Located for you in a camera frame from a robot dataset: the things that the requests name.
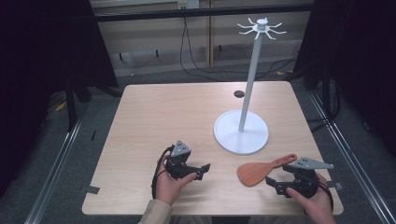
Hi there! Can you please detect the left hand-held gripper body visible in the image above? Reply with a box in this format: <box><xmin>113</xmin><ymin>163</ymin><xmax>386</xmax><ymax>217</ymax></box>
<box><xmin>164</xmin><ymin>139</ymin><xmax>194</xmax><ymax>181</ymax></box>

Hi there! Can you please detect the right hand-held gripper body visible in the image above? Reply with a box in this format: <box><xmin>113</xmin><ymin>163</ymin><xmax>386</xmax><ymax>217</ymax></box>
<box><xmin>286</xmin><ymin>156</ymin><xmax>335</xmax><ymax>200</ymax></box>

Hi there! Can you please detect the wooden rice paddle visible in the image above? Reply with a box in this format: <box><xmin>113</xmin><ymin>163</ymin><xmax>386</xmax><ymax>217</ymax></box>
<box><xmin>236</xmin><ymin>153</ymin><xmax>298</xmax><ymax>188</ymax></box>

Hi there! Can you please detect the white hook stand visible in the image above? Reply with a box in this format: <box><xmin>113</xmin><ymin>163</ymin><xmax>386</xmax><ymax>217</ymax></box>
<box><xmin>213</xmin><ymin>17</ymin><xmax>288</xmax><ymax>156</ymax></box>

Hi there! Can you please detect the person's right hand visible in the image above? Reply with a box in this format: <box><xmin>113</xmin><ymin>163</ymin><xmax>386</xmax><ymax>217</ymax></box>
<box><xmin>285</xmin><ymin>173</ymin><xmax>338</xmax><ymax>224</ymax></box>

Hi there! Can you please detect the person's left hand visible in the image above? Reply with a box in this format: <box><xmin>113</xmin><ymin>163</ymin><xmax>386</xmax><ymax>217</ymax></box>
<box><xmin>154</xmin><ymin>154</ymin><xmax>198</xmax><ymax>206</ymax></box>

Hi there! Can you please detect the grey tape piece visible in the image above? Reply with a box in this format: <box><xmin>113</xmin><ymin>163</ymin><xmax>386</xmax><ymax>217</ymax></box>
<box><xmin>81</xmin><ymin>185</ymin><xmax>101</xmax><ymax>195</ymax></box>
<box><xmin>326</xmin><ymin>180</ymin><xmax>346</xmax><ymax>191</ymax></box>

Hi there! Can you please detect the black metal stand leg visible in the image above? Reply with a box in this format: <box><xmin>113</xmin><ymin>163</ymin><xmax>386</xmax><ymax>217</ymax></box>
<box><xmin>64</xmin><ymin>74</ymin><xmax>78</xmax><ymax>133</ymax></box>

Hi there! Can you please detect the black curtain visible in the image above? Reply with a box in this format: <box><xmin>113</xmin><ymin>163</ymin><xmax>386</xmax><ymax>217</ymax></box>
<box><xmin>0</xmin><ymin>0</ymin><xmax>120</xmax><ymax>200</ymax></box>
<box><xmin>292</xmin><ymin>0</ymin><xmax>396</xmax><ymax>158</ymax></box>

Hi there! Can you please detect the black horizontal bar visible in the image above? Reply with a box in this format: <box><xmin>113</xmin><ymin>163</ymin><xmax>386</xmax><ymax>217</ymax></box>
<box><xmin>93</xmin><ymin>3</ymin><xmax>314</xmax><ymax>23</ymax></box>

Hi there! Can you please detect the white power outlet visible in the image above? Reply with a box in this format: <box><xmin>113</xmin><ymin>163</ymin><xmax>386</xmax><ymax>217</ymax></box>
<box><xmin>177</xmin><ymin>0</ymin><xmax>201</xmax><ymax>10</ymax></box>

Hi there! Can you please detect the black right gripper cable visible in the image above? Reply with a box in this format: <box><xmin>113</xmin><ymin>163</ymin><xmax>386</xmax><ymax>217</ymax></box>
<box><xmin>317</xmin><ymin>179</ymin><xmax>335</xmax><ymax>217</ymax></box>

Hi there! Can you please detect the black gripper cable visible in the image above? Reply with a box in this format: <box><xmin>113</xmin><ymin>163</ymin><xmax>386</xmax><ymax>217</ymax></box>
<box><xmin>317</xmin><ymin>179</ymin><xmax>335</xmax><ymax>217</ymax></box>
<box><xmin>150</xmin><ymin>144</ymin><xmax>176</xmax><ymax>200</ymax></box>

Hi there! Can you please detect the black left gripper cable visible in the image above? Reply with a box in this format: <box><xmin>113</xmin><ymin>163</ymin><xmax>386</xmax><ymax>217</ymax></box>
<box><xmin>150</xmin><ymin>144</ymin><xmax>176</xmax><ymax>200</ymax></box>

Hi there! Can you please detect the metal floor rail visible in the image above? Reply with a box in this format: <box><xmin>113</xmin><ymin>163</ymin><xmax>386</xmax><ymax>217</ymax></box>
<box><xmin>23</xmin><ymin>113</ymin><xmax>84</xmax><ymax>224</ymax></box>
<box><xmin>307</xmin><ymin>91</ymin><xmax>396</xmax><ymax>224</ymax></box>

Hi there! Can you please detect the black wall cable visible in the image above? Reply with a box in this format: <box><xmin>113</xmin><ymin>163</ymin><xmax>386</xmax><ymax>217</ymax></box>
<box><xmin>179</xmin><ymin>16</ymin><xmax>301</xmax><ymax>82</ymax></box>

